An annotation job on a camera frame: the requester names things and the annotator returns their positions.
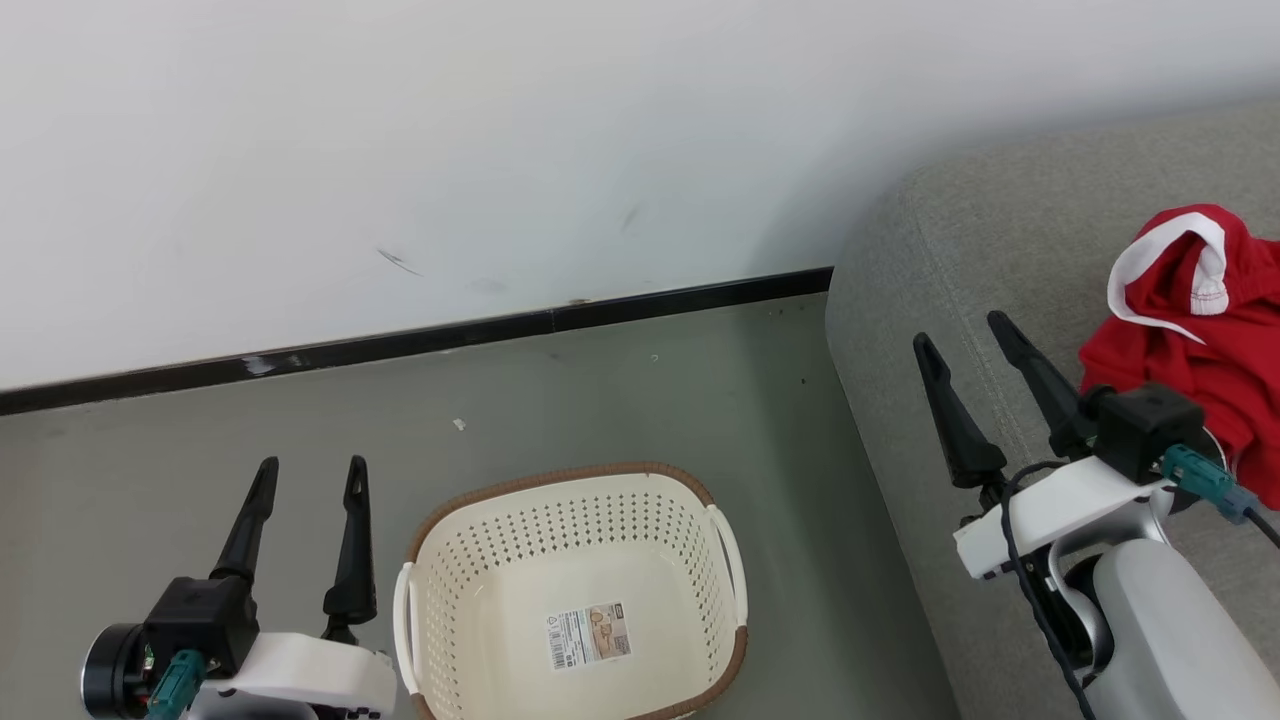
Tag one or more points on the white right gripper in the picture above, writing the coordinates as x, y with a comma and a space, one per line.
1060, 510

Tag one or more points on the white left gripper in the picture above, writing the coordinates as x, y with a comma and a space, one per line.
310, 670

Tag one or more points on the red garment with white trim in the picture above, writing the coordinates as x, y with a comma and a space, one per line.
1180, 360

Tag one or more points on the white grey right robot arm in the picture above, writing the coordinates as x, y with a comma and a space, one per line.
1170, 620

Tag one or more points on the cream perforated laundry basket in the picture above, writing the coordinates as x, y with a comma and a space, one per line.
520, 600

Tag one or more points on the grey fabric sofa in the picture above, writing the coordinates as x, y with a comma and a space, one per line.
950, 250

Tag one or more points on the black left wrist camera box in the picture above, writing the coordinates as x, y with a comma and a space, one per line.
200, 610

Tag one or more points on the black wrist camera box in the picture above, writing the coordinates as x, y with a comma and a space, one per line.
200, 610
1150, 425

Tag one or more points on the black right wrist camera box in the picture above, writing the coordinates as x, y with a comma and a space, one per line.
1150, 425

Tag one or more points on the black wall baseboard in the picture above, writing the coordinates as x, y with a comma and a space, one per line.
400, 340

